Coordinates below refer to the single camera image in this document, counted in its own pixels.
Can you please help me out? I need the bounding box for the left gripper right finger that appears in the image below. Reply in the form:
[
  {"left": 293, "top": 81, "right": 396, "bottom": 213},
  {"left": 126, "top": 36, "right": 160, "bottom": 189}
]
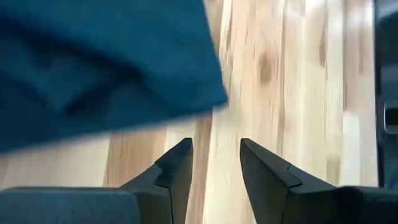
[{"left": 239, "top": 138, "right": 398, "bottom": 224}]

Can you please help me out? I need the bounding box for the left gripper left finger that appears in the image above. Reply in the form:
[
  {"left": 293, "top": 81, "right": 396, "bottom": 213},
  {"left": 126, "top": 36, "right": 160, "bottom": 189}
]
[{"left": 0, "top": 138, "right": 194, "bottom": 224}]

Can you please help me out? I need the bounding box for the plain navy t-shirt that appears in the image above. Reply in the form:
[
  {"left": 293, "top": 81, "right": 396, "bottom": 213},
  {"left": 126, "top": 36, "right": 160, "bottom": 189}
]
[{"left": 0, "top": 0, "right": 228, "bottom": 153}]

